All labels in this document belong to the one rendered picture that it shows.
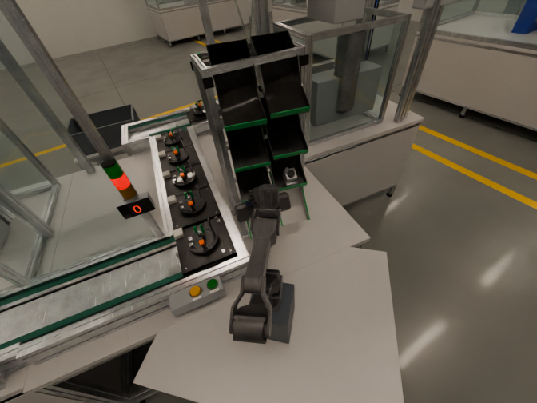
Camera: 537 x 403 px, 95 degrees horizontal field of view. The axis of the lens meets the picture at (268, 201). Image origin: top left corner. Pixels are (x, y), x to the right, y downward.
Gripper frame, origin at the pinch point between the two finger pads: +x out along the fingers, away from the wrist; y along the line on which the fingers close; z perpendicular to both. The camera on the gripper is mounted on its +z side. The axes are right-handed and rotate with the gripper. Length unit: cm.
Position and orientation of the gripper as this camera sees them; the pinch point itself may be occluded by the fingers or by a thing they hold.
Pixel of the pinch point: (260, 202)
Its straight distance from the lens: 88.5
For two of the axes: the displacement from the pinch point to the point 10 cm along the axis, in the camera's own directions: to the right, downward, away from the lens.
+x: -2.1, -3.3, 9.2
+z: -1.9, -9.1, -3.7
